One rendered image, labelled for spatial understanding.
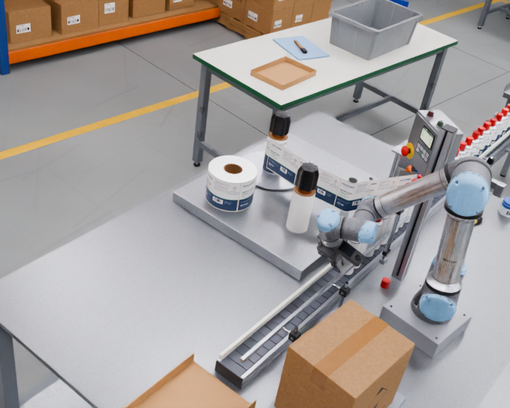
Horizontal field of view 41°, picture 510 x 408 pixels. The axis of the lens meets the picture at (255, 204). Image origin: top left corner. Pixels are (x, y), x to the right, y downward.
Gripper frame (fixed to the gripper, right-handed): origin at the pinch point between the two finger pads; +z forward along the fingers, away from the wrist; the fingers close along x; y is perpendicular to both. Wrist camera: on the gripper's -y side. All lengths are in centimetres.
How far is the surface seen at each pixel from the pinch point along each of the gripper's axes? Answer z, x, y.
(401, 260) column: 12.7, -18.7, -13.6
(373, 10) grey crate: 127, -220, 136
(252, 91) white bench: 67, -86, 127
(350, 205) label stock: 14.7, -29.5, 17.7
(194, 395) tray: -29, 70, 4
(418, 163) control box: -20.8, -40.9, -7.0
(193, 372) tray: -26, 64, 10
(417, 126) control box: -28, -50, -1
